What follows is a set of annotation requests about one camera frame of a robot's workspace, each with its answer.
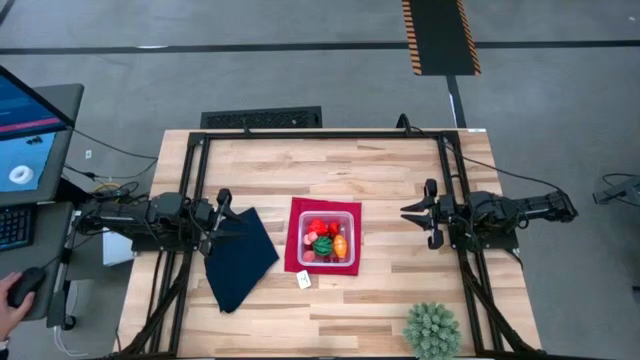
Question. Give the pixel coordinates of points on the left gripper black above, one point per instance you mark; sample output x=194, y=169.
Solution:
x=207, y=217

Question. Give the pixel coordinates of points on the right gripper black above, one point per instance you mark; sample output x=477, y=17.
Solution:
x=445, y=212

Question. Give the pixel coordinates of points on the large red strawberry green stem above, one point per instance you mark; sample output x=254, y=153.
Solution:
x=317, y=226

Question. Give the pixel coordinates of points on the green striped watermelon ball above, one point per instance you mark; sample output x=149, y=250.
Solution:
x=322, y=246

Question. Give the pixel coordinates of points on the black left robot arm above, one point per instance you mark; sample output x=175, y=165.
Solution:
x=130, y=217

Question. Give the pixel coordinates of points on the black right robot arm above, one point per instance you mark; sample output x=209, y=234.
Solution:
x=515, y=210

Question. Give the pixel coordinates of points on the dark blue cloth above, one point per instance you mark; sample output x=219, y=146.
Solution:
x=245, y=270

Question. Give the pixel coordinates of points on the clear plastic container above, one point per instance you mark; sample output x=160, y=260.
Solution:
x=351, y=220

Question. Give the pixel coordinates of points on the red cloth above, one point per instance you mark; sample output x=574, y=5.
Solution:
x=295, y=260

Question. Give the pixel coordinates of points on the white paper tag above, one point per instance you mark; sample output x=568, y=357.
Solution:
x=303, y=280

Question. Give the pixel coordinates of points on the black keyboard top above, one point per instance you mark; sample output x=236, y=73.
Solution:
x=261, y=118

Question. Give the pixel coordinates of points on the black keyboard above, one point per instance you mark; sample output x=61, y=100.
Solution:
x=15, y=227
x=261, y=118

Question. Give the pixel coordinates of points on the white box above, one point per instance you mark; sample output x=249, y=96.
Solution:
x=117, y=252

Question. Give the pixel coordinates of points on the green artificial plant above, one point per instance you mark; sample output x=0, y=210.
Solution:
x=432, y=330

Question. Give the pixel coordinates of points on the black mat orange striped edges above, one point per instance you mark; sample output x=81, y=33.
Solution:
x=440, y=37

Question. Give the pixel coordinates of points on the grey side desk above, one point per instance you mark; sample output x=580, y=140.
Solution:
x=65, y=100

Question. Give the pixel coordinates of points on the black computer mouse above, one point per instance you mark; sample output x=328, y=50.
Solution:
x=30, y=280

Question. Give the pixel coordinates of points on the computer monitor blue screen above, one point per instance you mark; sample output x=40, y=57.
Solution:
x=25, y=160

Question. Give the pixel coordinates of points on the person's hand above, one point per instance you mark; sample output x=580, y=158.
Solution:
x=10, y=315

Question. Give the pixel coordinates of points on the black aluminium table frame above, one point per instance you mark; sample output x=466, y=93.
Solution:
x=325, y=135

